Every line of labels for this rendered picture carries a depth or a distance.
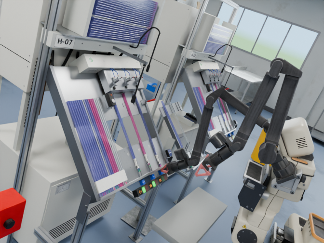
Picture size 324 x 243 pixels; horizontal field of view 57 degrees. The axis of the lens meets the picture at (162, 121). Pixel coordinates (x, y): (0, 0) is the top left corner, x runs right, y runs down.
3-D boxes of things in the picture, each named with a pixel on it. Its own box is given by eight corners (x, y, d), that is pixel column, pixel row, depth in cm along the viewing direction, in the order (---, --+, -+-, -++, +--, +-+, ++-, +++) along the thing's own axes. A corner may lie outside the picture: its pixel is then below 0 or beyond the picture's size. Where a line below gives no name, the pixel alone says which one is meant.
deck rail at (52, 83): (91, 202, 149) (100, 200, 146) (88, 204, 147) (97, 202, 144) (45, 70, 153) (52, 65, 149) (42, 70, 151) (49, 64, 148)
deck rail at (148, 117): (162, 166, 206) (169, 164, 203) (160, 167, 204) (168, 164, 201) (127, 70, 210) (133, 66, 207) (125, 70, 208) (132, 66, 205)
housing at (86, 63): (126, 76, 209) (141, 68, 201) (72, 77, 167) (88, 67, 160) (122, 65, 209) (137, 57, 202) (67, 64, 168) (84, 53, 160)
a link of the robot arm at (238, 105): (218, 81, 169) (218, 81, 179) (203, 101, 172) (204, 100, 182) (283, 128, 165) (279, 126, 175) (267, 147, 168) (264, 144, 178)
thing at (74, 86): (141, 114, 206) (147, 112, 204) (66, 130, 151) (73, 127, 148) (126, 70, 208) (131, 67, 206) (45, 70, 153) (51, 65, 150)
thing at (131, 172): (163, 164, 203) (167, 163, 201) (94, 199, 148) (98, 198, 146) (153, 138, 204) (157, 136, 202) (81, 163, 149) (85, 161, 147)
